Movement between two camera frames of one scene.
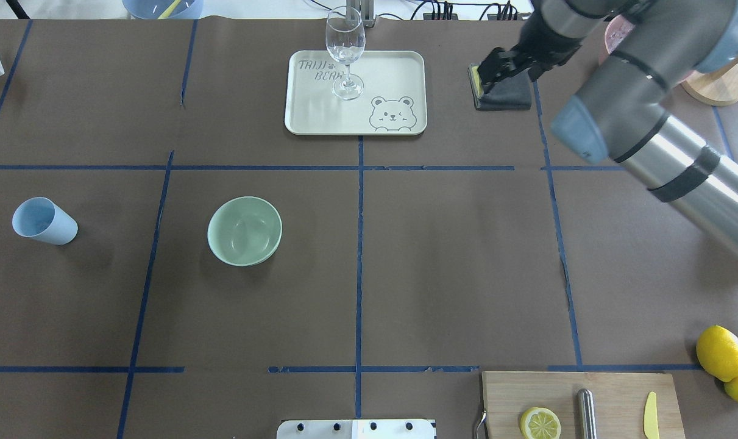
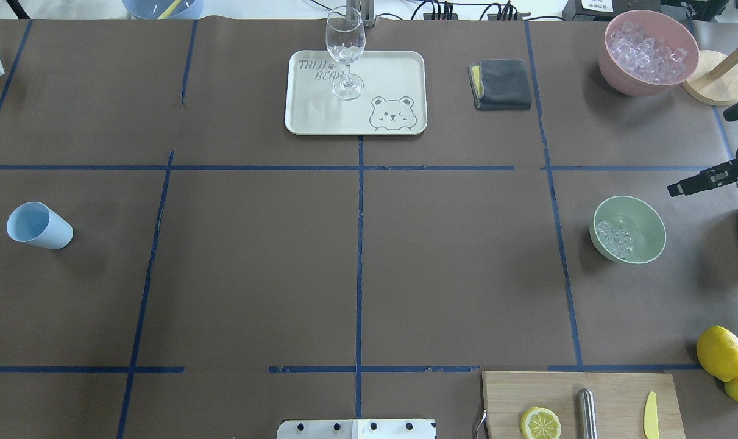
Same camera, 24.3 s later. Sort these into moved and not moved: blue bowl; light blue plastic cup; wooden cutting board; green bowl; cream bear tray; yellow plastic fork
Moved: green bowl; light blue plastic cup
Not moved: wooden cutting board; cream bear tray; blue bowl; yellow plastic fork
